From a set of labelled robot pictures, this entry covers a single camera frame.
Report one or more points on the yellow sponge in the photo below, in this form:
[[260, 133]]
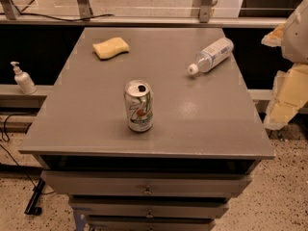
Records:
[[110, 48]]

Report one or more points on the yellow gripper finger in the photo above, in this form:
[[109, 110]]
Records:
[[274, 38], [289, 95]]

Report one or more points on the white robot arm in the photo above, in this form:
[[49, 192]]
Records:
[[295, 37]]

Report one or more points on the grey drawer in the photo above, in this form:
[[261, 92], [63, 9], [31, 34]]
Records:
[[146, 184], [150, 224], [149, 208]]

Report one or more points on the white pump dispenser bottle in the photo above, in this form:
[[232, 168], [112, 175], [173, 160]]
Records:
[[23, 79]]

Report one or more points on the middle grey drawer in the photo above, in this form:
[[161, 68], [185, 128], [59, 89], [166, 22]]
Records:
[[149, 208]]

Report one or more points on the top grey drawer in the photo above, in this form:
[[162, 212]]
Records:
[[146, 184]]

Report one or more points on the clear plastic water bottle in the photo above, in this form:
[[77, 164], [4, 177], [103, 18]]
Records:
[[209, 57]]

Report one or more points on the black floor bracket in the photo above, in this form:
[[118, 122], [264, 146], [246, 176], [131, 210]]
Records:
[[32, 208]]

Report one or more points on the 7up soda can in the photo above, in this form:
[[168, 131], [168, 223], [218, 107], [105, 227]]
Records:
[[138, 97]]

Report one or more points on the bottom grey drawer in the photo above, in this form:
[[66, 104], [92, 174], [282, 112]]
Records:
[[150, 224]]

